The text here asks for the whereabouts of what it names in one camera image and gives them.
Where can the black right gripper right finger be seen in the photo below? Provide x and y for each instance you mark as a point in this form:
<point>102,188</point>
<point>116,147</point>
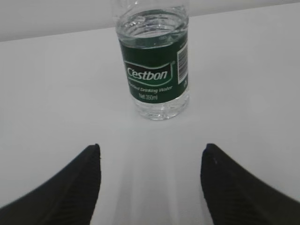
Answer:
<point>234,196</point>

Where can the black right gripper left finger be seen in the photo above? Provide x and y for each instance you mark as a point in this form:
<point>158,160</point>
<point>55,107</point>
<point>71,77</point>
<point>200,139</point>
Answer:
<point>67,198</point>

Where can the clear green-label water bottle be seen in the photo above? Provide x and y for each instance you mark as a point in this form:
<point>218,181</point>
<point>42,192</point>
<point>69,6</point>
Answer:
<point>153,36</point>

